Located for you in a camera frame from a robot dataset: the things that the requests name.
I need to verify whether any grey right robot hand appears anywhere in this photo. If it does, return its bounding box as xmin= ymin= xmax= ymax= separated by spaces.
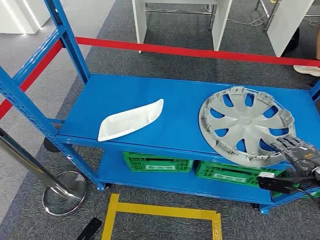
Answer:
xmin=271 ymin=135 xmax=320 ymax=178

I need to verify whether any grey plastic wheel hubcap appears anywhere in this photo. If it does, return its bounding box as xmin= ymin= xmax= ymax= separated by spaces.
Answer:
xmin=198 ymin=86 xmax=297 ymax=168

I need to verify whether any blue metal shelf rack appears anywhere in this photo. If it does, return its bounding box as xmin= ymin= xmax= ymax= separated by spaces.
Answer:
xmin=0 ymin=0 xmax=320 ymax=216

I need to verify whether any white curved plastic part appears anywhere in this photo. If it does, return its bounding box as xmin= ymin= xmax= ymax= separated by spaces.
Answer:
xmin=97 ymin=98 xmax=165 ymax=143

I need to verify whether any green plastic crate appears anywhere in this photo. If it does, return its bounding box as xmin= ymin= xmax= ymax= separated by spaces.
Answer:
xmin=302 ymin=191 xmax=320 ymax=200
xmin=122 ymin=151 xmax=195 ymax=174
xmin=195 ymin=160 xmax=286 ymax=199

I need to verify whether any person's shoe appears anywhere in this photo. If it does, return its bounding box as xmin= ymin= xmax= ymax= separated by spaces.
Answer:
xmin=293 ymin=64 xmax=320 ymax=78

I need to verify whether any white panel desk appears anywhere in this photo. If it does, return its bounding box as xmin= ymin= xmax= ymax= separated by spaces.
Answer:
xmin=254 ymin=0 xmax=320 ymax=58
xmin=131 ymin=0 xmax=233 ymax=54

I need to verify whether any yellow floor tape square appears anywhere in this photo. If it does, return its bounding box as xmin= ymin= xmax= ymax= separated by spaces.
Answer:
xmin=101 ymin=193 xmax=223 ymax=240

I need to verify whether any red barrier belt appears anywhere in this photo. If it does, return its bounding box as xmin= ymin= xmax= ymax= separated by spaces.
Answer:
xmin=0 ymin=39 xmax=63 ymax=120
xmin=75 ymin=36 xmax=320 ymax=68

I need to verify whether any white lit display plinth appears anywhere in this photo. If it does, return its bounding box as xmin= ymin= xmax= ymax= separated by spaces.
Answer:
xmin=0 ymin=0 xmax=51 ymax=35

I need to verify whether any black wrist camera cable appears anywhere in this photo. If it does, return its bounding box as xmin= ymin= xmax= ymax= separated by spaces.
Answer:
xmin=287 ymin=186 xmax=320 ymax=208

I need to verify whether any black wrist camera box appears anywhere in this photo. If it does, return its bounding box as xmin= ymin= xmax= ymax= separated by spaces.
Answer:
xmin=257 ymin=171 xmax=317 ymax=195

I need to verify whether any white floor cable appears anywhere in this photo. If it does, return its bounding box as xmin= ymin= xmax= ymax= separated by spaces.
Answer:
xmin=226 ymin=12 xmax=270 ymax=27

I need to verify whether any black flat bracket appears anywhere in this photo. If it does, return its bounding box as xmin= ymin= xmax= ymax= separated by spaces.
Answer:
xmin=75 ymin=216 xmax=103 ymax=240

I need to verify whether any chrome stanchion post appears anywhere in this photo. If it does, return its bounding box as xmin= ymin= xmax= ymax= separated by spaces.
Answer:
xmin=0 ymin=128 xmax=88 ymax=217

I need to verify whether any stanchion with dark post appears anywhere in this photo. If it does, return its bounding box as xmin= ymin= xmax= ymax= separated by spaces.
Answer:
xmin=43 ymin=136 xmax=61 ymax=154

